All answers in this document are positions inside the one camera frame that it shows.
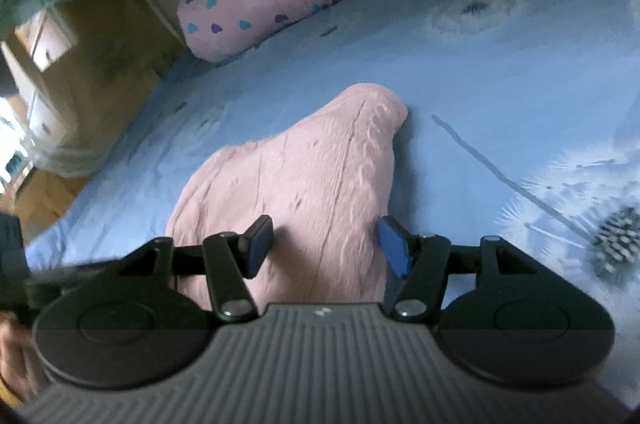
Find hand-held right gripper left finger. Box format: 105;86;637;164
117;215;275;324

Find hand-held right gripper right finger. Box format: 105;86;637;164
376;216;538;324

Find pink knitted cardigan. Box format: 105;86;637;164
165;84;408;305

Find person's left hand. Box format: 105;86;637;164
0;321;40;407

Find white net cloth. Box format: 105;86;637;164
27;144;121;179

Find blue dandelion print bedsheet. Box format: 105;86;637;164
25;0;640;305

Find wooden drawer cabinet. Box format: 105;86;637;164
0;11;78;145

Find wooden bed frame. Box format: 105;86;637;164
50;0;211;165

